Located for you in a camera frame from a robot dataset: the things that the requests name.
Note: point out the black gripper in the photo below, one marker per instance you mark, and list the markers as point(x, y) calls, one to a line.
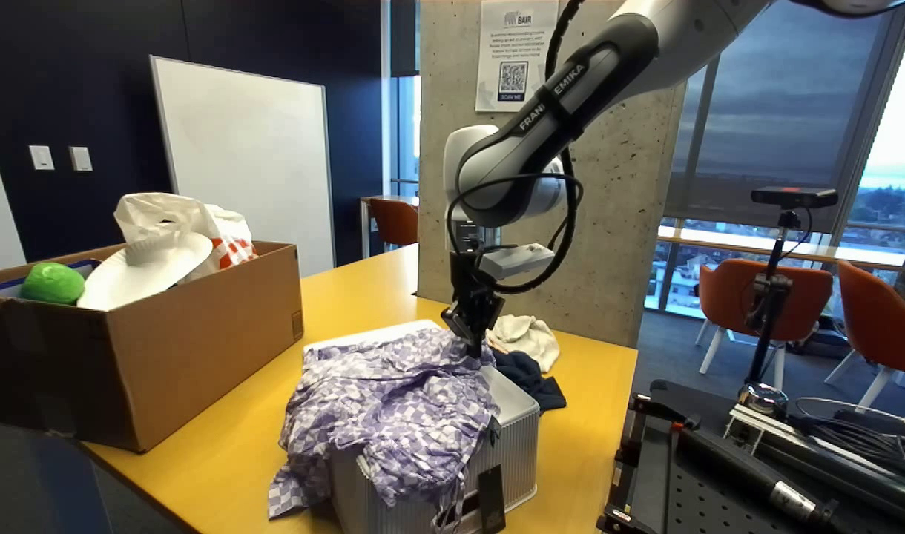
point(473, 292)

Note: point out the white bag with red print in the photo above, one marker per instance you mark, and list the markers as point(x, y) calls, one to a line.
point(165, 216)

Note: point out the white window counter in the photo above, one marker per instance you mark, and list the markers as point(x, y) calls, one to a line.
point(728, 243)

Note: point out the white bowl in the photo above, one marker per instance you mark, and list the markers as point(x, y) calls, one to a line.
point(139, 277)

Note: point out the black metal equipment frame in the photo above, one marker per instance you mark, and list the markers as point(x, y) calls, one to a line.
point(708, 477)

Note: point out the dark blue cloth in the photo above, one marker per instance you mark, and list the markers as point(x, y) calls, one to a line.
point(536, 382)

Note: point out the paper notice with QR code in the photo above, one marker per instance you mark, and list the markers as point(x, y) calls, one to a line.
point(506, 48)

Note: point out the grey concrete pillar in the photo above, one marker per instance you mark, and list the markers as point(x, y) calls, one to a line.
point(619, 228)

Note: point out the cream white cloth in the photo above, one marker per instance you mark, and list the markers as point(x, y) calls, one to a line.
point(528, 341)

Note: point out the large white board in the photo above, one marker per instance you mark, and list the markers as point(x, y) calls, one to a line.
point(246, 158)

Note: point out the purple patterned cloth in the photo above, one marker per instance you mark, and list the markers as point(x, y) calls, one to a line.
point(392, 418)

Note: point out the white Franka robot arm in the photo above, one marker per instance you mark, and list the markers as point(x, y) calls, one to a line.
point(528, 137)

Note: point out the orange chair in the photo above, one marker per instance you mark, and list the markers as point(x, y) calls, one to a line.
point(395, 223)
point(883, 317)
point(734, 292)

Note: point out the green ball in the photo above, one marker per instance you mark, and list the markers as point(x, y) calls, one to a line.
point(50, 286)

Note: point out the black camera stand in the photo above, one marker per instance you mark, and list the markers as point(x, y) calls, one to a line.
point(768, 306)

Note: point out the white plastic basket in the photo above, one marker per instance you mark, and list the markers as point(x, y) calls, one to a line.
point(513, 434)

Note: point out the black stereo camera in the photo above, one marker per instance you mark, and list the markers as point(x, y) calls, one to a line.
point(794, 197)

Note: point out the white wall switch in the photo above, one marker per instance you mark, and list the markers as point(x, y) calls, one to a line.
point(42, 158)
point(82, 158)

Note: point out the brown cardboard box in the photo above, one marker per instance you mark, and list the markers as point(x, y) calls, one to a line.
point(194, 345)

